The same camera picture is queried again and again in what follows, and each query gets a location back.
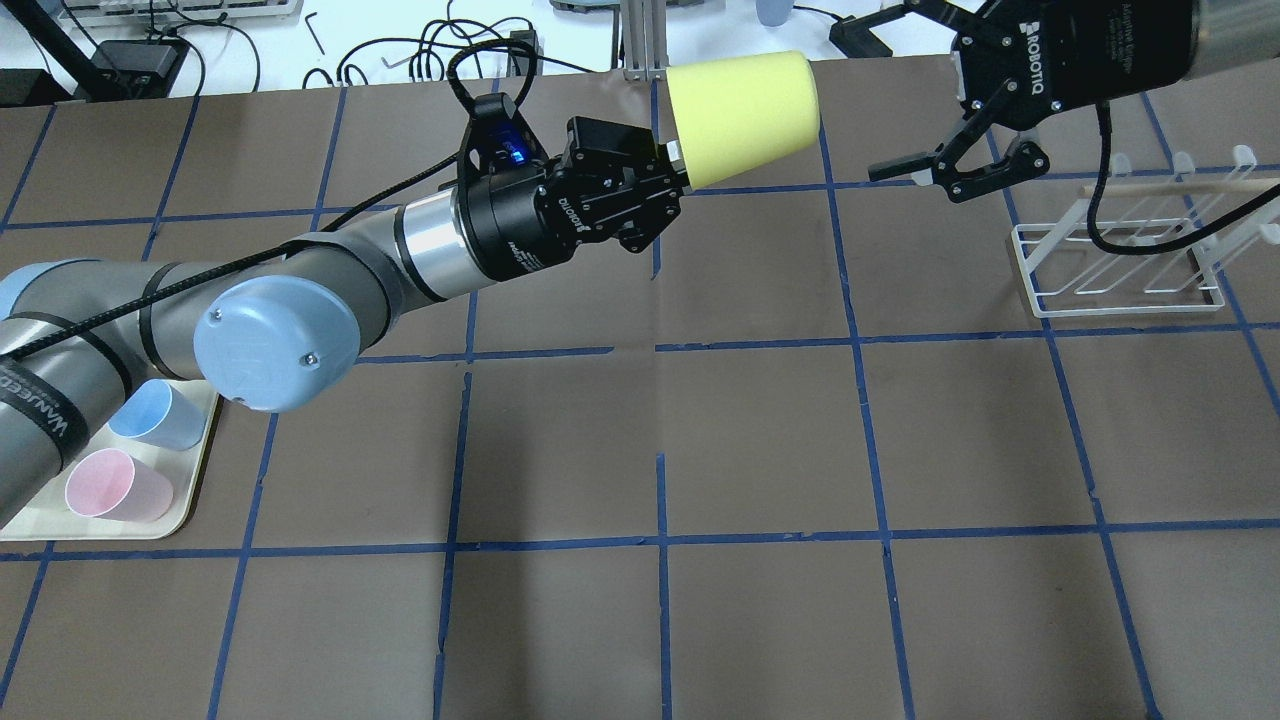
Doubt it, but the black power brick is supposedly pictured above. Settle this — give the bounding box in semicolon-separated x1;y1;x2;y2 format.
90;38;189;99

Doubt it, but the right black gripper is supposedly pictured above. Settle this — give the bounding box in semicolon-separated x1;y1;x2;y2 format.
832;1;1197;202

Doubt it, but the black cable bundle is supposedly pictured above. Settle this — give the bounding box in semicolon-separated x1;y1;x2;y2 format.
302;18;602;88

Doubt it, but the cream plastic tray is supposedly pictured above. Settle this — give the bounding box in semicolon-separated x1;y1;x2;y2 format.
1;379;221;542

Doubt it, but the blue cup on tray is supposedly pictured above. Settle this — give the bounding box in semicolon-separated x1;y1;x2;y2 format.
108;379;206;451

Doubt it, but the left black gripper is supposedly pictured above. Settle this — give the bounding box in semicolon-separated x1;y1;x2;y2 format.
458;94;690;282

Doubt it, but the pink cup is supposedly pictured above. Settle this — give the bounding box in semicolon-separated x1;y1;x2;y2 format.
64;448;175;521

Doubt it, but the blue cup on desk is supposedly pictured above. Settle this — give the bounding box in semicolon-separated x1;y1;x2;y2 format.
754;0;794;28

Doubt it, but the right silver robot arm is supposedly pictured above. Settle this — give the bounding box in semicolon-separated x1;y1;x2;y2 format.
829;1;1279;202

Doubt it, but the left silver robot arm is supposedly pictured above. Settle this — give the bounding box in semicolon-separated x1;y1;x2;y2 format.
1;94;691;521

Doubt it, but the black power adapter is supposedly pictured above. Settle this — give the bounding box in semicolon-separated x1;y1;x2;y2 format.
828;15;893;59

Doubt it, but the aluminium frame post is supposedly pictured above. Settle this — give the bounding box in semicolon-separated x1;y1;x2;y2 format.
620;0;669;81

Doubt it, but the yellow cup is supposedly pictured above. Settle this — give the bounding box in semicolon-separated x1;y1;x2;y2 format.
666;51;820;190

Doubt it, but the white wire cup rack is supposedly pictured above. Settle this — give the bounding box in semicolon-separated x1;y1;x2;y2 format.
1011;143;1277;319

